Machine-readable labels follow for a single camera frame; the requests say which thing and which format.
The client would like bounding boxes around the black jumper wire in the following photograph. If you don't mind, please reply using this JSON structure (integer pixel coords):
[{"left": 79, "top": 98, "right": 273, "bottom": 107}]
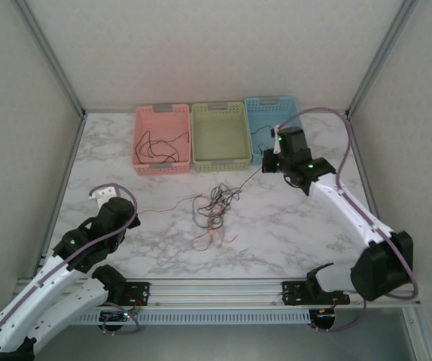
[
  {"left": 148, "top": 132, "right": 191, "bottom": 150},
  {"left": 135, "top": 130, "right": 156, "bottom": 158},
  {"left": 151, "top": 138, "right": 182, "bottom": 164},
  {"left": 236, "top": 167, "right": 265, "bottom": 191}
]

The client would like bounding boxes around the control board with LED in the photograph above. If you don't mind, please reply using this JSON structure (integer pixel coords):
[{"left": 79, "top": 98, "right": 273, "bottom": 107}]
[
  {"left": 99, "top": 310, "right": 141, "bottom": 325},
  {"left": 311, "top": 307, "right": 338, "bottom": 329}
]

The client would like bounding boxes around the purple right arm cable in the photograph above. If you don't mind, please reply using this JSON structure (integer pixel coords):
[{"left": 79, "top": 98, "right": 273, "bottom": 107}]
[{"left": 275, "top": 107, "right": 420, "bottom": 335}]

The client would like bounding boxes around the aluminium frame post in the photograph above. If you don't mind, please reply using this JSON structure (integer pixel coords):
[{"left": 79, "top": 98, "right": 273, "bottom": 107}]
[
  {"left": 343, "top": 0, "right": 422, "bottom": 121},
  {"left": 12, "top": 0, "right": 87, "bottom": 121}
]

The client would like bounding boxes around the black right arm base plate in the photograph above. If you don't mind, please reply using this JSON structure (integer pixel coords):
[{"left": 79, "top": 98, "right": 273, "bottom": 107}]
[{"left": 281, "top": 280, "right": 352, "bottom": 308}]

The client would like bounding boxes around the blue plastic basket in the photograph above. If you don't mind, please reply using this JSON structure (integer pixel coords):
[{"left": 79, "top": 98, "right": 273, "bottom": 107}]
[{"left": 243, "top": 95, "right": 302, "bottom": 166}]

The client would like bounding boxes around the aluminium table edge strip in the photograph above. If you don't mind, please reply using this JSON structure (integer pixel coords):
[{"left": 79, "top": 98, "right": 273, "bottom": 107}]
[{"left": 82, "top": 108, "right": 348, "bottom": 114}]

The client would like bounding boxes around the light blue slotted cable duct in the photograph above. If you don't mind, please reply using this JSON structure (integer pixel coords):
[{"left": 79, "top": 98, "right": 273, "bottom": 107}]
[{"left": 65, "top": 308, "right": 313, "bottom": 325}]

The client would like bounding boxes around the orange jumper wire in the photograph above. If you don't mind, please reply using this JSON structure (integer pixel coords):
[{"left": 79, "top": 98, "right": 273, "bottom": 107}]
[{"left": 137, "top": 193, "right": 204, "bottom": 217}]

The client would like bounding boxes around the aluminium table side rail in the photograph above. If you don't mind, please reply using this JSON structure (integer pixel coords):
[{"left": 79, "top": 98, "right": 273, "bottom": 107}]
[
  {"left": 37, "top": 112, "right": 87, "bottom": 279},
  {"left": 344, "top": 112, "right": 386, "bottom": 234}
]

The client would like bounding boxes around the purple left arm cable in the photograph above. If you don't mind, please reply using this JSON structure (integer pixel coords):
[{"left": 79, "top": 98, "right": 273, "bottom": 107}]
[{"left": 0, "top": 182, "right": 141, "bottom": 346}]

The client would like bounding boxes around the green plastic basket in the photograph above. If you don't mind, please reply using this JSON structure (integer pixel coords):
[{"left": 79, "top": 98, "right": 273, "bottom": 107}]
[{"left": 190, "top": 100, "right": 254, "bottom": 174}]

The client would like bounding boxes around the teal jumper wire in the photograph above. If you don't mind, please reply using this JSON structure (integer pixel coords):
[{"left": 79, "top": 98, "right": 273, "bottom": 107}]
[{"left": 251, "top": 126, "right": 277, "bottom": 153}]

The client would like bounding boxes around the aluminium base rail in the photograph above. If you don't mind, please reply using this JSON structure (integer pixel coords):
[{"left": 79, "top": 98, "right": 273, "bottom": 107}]
[{"left": 16, "top": 277, "right": 422, "bottom": 310}]

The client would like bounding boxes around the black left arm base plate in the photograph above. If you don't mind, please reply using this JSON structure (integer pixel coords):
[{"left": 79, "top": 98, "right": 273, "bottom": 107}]
[{"left": 120, "top": 281, "right": 152, "bottom": 306}]

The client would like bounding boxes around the jumper wire bundle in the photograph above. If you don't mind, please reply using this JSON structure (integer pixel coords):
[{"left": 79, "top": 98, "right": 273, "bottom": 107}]
[{"left": 190, "top": 183, "right": 244, "bottom": 252}]

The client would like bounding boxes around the pink plastic basket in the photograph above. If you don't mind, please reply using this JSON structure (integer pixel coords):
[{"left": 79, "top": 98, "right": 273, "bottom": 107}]
[{"left": 131, "top": 102, "right": 193, "bottom": 177}]

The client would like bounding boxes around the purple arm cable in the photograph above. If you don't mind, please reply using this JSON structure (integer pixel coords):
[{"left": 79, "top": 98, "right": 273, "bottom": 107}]
[
  {"left": 0, "top": 182, "right": 141, "bottom": 346},
  {"left": 275, "top": 107, "right": 420, "bottom": 335}
]

